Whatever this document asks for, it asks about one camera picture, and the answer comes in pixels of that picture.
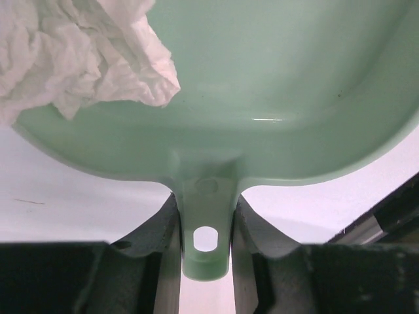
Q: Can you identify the green plastic dustpan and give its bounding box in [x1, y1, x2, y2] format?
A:
[14, 1, 418, 281]

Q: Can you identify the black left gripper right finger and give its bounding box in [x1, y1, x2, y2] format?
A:
[231, 196, 304, 313]

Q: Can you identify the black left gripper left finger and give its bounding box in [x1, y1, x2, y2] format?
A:
[108, 194, 181, 313]

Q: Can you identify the crumpled white paper scrap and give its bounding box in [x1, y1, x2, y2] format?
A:
[1, 1, 181, 126]

